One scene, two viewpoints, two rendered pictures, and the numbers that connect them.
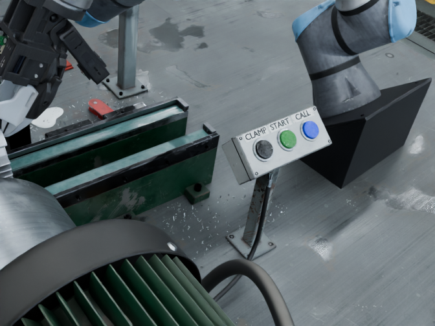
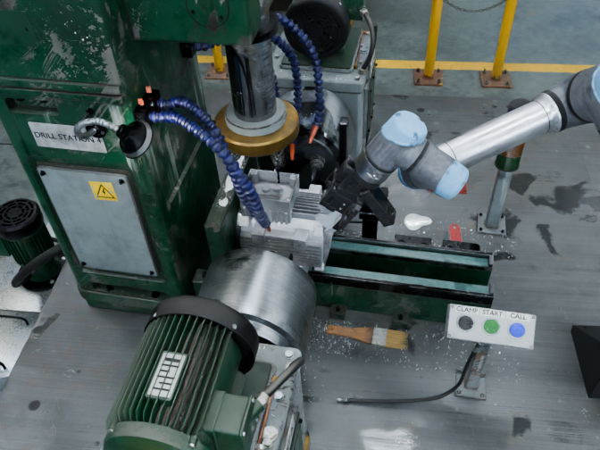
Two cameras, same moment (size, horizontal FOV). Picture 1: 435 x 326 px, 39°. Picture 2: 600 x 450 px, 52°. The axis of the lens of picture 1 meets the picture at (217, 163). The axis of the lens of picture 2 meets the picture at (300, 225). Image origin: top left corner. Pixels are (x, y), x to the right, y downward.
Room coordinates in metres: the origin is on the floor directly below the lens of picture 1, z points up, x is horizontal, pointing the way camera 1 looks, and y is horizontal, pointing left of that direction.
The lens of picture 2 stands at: (0.07, -0.50, 2.11)
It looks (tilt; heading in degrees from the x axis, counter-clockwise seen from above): 46 degrees down; 58
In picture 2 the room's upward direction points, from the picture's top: 3 degrees counter-clockwise
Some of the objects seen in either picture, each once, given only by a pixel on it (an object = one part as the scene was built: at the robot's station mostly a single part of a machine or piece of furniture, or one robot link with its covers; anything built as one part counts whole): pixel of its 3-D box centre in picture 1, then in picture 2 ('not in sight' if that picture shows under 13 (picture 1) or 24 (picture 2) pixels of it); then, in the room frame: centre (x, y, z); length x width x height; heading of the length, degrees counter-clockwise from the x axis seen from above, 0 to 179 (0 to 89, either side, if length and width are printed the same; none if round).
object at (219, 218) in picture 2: not in sight; (225, 229); (0.50, 0.54, 0.97); 0.30 x 0.11 x 0.34; 44
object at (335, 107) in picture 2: not in sight; (308, 135); (0.84, 0.66, 1.04); 0.41 x 0.25 x 0.25; 44
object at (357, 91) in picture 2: not in sight; (324, 98); (1.03, 0.84, 0.99); 0.35 x 0.31 x 0.37; 44
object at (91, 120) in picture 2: not in sight; (112, 130); (0.27, 0.43, 1.46); 0.18 x 0.11 x 0.13; 134
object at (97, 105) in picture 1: (103, 112); (454, 237); (1.07, 0.27, 0.81); 0.09 x 0.03 x 0.02; 52
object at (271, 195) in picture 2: not in sight; (270, 195); (0.59, 0.45, 1.11); 0.12 x 0.11 x 0.07; 133
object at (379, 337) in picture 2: not in sight; (367, 335); (0.66, 0.16, 0.80); 0.21 x 0.05 x 0.01; 134
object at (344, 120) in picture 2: not in sight; (344, 162); (0.79, 0.43, 1.12); 0.04 x 0.03 x 0.26; 134
